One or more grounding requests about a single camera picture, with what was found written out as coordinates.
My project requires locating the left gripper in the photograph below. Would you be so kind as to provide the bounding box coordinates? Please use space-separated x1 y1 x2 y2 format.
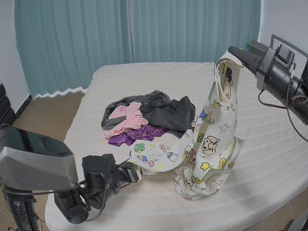
111 161 143 185

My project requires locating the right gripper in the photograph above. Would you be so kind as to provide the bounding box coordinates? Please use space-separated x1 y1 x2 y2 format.
228 46 295 104

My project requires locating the white printed pyjama top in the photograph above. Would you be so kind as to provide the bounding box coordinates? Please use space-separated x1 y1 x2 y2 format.
128 51 244 201

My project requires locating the bed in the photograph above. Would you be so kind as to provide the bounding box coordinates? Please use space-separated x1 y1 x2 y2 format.
44 34 308 231

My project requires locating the purple garment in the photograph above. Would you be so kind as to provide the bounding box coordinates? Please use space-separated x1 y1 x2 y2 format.
108 125 169 147

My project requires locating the pink garment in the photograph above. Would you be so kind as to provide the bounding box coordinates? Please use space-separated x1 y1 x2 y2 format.
103 102 148 140

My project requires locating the grey garment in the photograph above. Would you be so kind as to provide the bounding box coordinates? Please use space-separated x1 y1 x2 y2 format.
101 90 172 130

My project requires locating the blue-green curtain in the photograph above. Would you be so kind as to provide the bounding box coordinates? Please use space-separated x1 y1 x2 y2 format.
129 0 262 63
14 0 132 99

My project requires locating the black chest of drawers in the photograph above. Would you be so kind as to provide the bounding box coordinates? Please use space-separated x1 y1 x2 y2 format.
0 83 16 127

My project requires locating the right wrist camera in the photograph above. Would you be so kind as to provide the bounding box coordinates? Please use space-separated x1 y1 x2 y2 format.
274 44 296 70

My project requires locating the black cable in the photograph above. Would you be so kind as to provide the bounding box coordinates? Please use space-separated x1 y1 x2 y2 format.
258 90 308 141

